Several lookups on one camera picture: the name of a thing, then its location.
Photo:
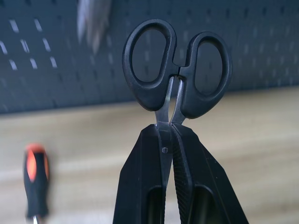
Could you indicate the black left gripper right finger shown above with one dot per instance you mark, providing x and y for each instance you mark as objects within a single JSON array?
[{"x": 201, "y": 168}]

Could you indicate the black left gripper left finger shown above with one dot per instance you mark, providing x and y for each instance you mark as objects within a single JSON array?
[{"x": 137, "y": 172}]

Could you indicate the dark blue pegboard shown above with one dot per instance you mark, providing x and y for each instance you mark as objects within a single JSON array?
[{"x": 46, "y": 70}]

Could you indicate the silver metal pegboard hook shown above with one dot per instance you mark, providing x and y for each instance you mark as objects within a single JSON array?
[{"x": 93, "y": 23}]

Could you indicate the orange and black screwdriver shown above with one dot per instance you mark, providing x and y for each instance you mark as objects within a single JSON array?
[{"x": 36, "y": 179}]

